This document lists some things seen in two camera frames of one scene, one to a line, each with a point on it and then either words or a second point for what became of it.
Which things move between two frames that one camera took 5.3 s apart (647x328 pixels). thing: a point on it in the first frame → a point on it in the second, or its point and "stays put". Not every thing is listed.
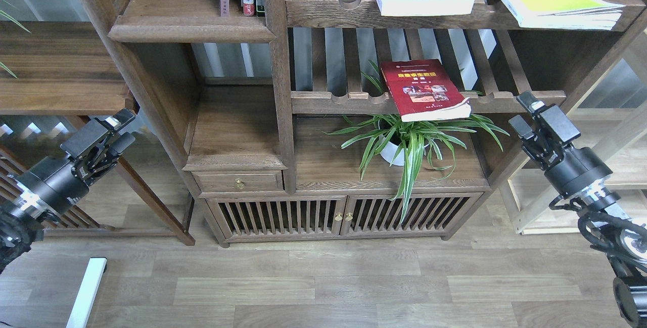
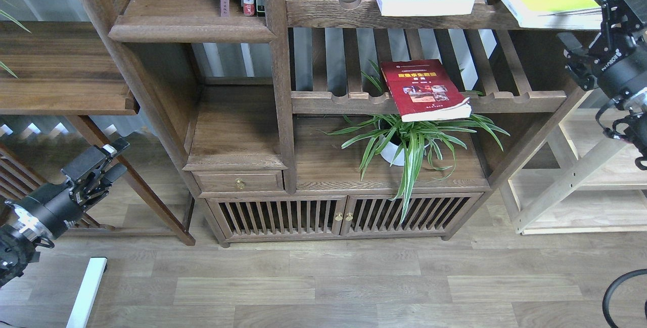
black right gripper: (567, 169) → (615, 59)
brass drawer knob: (239, 183) stays put
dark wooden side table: (68, 68) stays put
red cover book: (422, 90) stays put
